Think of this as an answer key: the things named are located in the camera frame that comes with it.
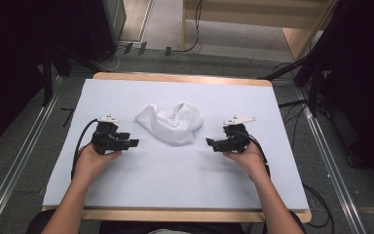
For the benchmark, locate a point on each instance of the person's dark clothing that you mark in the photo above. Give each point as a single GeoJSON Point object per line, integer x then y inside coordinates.
{"type": "Point", "coordinates": [175, 229]}

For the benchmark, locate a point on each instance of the metal floor rail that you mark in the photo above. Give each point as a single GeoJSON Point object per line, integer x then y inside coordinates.
{"type": "Point", "coordinates": [334, 162]}
{"type": "Point", "coordinates": [16, 162]}

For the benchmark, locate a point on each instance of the white cloth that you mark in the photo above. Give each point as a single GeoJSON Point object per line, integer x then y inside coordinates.
{"type": "Point", "coordinates": [172, 125]}

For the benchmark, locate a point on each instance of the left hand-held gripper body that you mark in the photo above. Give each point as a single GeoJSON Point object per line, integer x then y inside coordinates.
{"type": "Point", "coordinates": [105, 138]}

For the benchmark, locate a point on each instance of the dark cabinet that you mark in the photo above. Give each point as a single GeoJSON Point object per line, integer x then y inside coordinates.
{"type": "Point", "coordinates": [78, 26]}

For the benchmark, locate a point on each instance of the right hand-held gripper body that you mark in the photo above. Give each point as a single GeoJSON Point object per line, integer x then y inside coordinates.
{"type": "Point", "coordinates": [237, 136]}

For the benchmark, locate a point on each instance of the person's left hand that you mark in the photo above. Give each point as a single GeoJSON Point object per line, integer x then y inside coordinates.
{"type": "Point", "coordinates": [91, 164]}

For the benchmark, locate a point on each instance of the wooden table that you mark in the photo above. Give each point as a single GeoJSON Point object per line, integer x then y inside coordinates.
{"type": "Point", "coordinates": [181, 215]}

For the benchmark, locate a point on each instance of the light wooden shelf unit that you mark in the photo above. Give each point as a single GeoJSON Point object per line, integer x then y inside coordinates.
{"type": "Point", "coordinates": [250, 19]}

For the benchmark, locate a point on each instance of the black metal stand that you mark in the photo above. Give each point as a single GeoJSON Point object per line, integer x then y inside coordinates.
{"type": "Point", "coordinates": [47, 74]}

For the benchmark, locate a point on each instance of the white table mat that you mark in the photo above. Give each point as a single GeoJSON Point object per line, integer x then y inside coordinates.
{"type": "Point", "coordinates": [175, 182]}

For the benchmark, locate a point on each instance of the person's right hand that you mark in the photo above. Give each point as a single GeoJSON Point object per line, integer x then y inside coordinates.
{"type": "Point", "coordinates": [248, 162]}

